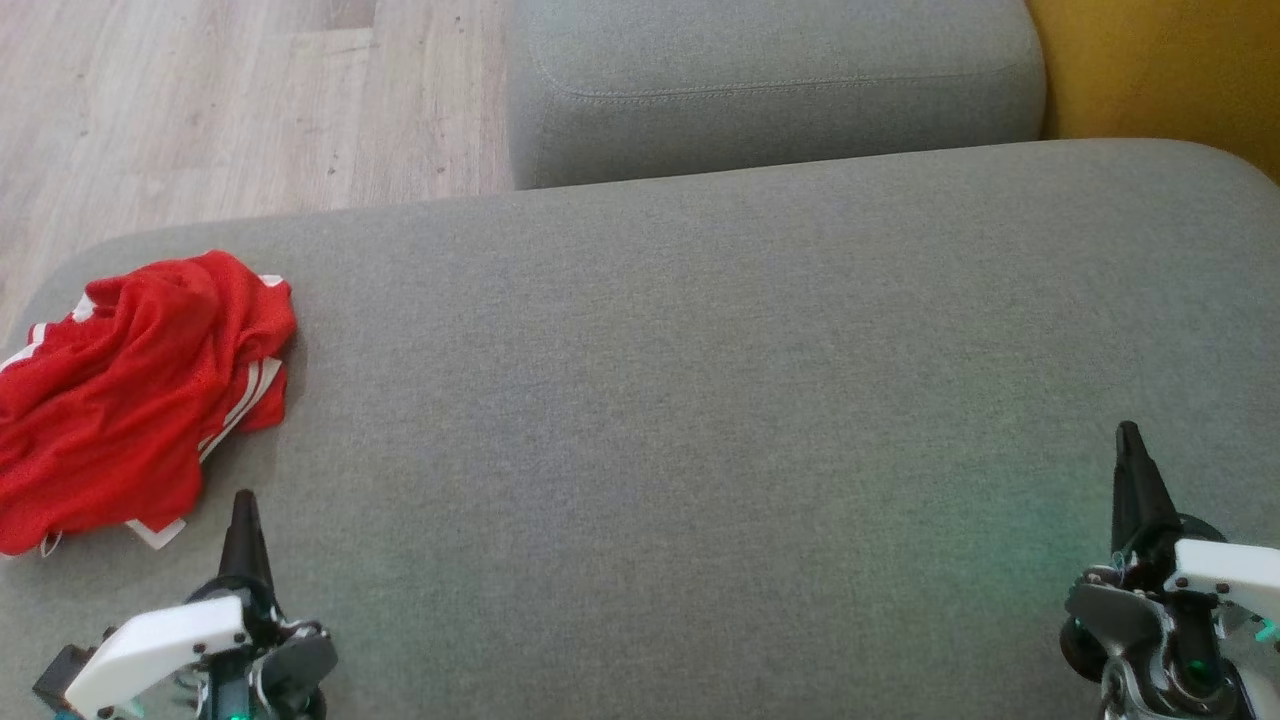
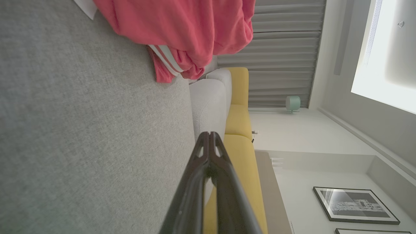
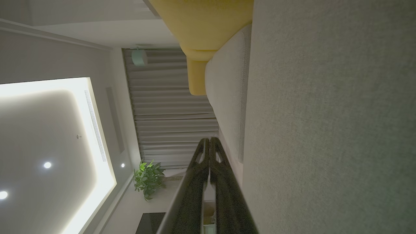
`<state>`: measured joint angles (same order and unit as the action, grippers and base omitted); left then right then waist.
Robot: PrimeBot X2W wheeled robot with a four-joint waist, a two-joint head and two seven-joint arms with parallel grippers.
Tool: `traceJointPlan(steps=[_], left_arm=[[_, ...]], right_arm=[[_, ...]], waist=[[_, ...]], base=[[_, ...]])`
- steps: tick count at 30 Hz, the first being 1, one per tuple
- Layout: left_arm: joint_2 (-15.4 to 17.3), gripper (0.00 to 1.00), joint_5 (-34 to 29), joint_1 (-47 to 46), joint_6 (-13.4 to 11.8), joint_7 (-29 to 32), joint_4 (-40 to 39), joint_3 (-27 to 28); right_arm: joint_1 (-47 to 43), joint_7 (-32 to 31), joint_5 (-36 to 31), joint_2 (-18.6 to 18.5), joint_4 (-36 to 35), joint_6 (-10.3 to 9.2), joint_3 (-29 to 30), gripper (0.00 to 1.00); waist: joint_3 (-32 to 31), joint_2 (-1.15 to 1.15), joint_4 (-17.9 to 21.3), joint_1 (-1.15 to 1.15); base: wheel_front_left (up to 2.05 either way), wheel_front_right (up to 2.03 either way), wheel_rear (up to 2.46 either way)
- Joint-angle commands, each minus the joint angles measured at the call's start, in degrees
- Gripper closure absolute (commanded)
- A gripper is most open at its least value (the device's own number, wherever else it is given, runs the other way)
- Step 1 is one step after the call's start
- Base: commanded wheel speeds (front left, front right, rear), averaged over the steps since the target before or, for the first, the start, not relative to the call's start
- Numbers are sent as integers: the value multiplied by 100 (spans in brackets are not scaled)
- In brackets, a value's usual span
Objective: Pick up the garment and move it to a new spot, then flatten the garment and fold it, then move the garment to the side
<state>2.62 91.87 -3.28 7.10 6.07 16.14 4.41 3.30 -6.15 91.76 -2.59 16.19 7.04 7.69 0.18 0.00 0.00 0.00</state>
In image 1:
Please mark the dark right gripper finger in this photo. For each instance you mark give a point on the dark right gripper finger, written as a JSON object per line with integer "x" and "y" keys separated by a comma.
{"x": 1140, "y": 500}

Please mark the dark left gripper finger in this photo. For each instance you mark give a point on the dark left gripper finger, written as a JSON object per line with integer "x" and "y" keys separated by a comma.
{"x": 246, "y": 550}

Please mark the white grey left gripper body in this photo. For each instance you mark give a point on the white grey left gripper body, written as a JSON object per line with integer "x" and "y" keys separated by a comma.
{"x": 160, "y": 640}

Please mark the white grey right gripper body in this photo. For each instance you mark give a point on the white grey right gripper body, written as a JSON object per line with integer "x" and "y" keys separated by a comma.
{"x": 1200, "y": 600}

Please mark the red jersey with white stripes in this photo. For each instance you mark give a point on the red jersey with white stripes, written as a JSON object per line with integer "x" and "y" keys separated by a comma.
{"x": 130, "y": 380}

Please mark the wide yellow sofa backrest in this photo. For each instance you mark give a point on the wide yellow sofa backrest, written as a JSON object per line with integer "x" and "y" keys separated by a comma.
{"x": 1170, "y": 70}

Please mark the large grey sofa seat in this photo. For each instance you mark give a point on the large grey sofa seat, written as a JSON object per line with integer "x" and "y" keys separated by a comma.
{"x": 700, "y": 400}

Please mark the grey sofa seat cushion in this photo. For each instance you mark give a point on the grey sofa seat cushion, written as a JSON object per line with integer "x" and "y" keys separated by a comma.
{"x": 770, "y": 60}

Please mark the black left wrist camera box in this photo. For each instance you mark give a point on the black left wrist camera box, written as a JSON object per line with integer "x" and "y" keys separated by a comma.
{"x": 62, "y": 678}

